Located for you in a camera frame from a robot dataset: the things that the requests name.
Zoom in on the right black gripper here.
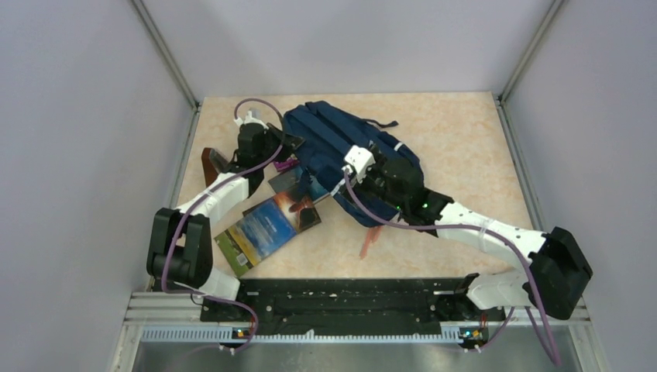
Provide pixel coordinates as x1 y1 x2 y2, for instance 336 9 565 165
339 143 407 212

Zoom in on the navy blue backpack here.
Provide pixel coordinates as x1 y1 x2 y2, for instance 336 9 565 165
283 101 421 228

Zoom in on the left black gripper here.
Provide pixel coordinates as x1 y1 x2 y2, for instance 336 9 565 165
257 122 304 167

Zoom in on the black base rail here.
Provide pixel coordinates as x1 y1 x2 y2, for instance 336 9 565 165
200 278 506 336

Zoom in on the blue yellow landscape book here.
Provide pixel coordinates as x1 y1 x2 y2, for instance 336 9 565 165
215 189 321 277

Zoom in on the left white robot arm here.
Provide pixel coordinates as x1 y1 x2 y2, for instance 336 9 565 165
146 122 304 321

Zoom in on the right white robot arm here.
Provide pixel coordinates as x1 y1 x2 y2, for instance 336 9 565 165
343 146 593 320

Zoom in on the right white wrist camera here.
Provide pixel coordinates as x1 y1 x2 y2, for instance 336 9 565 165
342 146 375 185

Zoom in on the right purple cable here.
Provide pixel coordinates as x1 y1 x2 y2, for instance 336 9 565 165
342 171 563 367

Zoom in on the brown wedge stand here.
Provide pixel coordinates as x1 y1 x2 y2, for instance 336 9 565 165
201 147 236 189

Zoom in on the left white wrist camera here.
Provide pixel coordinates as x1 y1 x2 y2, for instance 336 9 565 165
233 109 268 131

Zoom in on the purple picture book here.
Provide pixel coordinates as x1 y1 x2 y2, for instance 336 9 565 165
273 157 299 173

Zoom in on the dark blue book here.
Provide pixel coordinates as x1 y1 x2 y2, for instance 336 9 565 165
268 165 329 202

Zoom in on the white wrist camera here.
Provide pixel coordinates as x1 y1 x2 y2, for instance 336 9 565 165
233 109 268 131
342 146 375 185

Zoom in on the orange pen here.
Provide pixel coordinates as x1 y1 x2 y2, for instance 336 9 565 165
367 226 383 243
359 228 376 260

